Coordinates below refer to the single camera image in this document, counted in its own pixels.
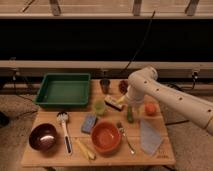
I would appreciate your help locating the dark metal cup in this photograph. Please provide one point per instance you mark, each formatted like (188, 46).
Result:
(105, 85)

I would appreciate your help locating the dark maroon bowl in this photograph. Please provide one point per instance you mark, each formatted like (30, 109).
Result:
(43, 137)

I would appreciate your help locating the orange fruit toy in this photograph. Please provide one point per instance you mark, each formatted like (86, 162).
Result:
(150, 109)

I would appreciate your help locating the light blue towel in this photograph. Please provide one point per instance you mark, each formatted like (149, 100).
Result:
(150, 138)

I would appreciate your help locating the yellow banana toy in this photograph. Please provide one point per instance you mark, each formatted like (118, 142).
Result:
(89, 154)

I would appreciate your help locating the green plastic tray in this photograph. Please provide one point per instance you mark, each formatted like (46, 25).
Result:
(64, 90)

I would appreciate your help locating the metal fork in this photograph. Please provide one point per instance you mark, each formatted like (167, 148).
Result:
(122, 131)

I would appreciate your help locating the orange bowl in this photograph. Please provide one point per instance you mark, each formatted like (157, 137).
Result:
(105, 138)

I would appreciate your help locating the blue sponge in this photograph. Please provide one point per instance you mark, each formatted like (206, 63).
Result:
(88, 124)

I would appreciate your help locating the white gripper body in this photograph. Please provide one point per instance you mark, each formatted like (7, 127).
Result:
(134, 98)

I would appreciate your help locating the green cucumber toy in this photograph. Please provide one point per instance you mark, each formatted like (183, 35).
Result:
(130, 118)

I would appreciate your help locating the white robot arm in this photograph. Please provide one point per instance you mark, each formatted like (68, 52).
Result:
(144, 82)

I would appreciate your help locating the brush block with black base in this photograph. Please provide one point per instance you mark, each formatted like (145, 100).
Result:
(112, 102)

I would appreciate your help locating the dark red toy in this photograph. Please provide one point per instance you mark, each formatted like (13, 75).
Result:
(123, 85)

